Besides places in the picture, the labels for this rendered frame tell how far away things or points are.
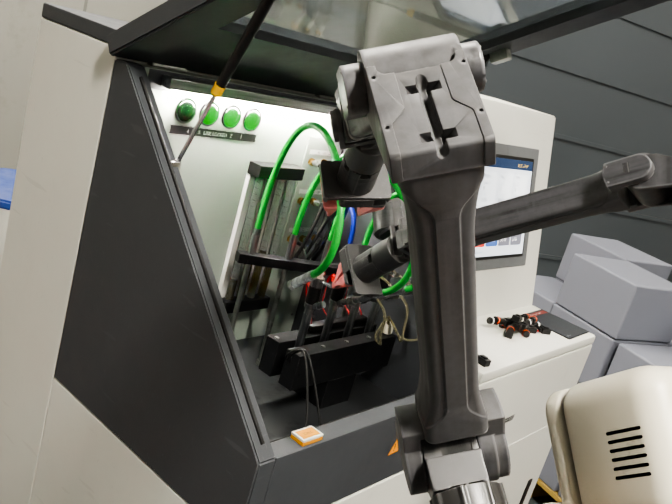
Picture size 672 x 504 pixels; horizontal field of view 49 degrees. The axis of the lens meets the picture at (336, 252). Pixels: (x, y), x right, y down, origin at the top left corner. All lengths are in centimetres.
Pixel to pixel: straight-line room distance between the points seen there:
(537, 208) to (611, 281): 185
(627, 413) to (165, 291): 82
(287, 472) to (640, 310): 204
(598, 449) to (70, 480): 114
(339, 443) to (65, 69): 89
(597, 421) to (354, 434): 67
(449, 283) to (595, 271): 253
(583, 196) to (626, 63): 473
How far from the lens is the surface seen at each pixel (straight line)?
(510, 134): 215
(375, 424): 142
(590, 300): 312
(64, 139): 158
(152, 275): 134
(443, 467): 74
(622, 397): 77
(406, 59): 58
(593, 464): 79
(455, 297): 61
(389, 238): 135
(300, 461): 129
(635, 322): 308
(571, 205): 121
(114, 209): 143
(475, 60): 59
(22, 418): 179
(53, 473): 171
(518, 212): 124
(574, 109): 567
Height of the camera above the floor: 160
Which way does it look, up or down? 16 degrees down
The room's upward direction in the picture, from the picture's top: 16 degrees clockwise
